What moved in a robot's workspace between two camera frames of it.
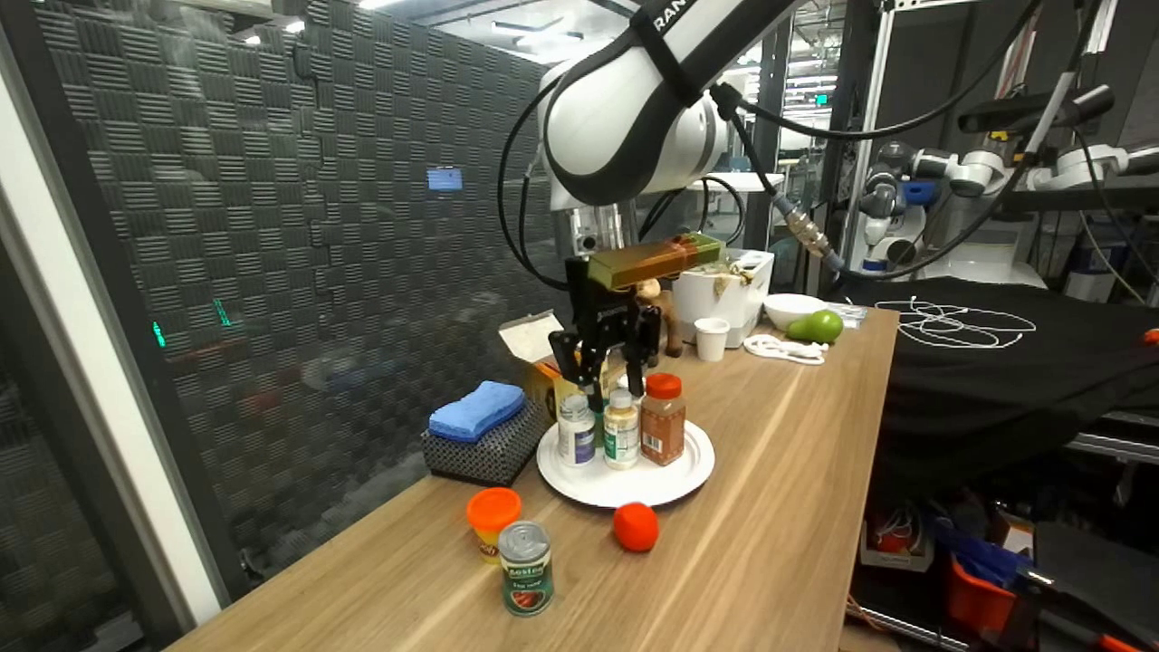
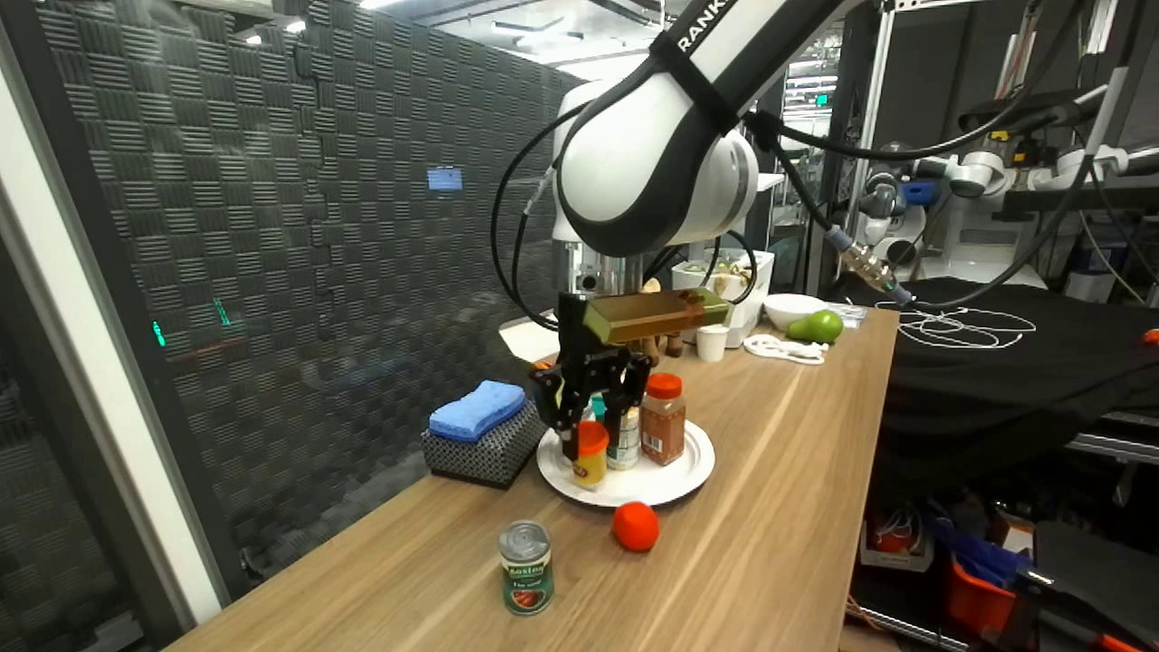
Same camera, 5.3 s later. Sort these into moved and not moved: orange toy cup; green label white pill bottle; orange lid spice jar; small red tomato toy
Moved: orange toy cup
Not moved: orange lid spice jar; green label white pill bottle; small red tomato toy
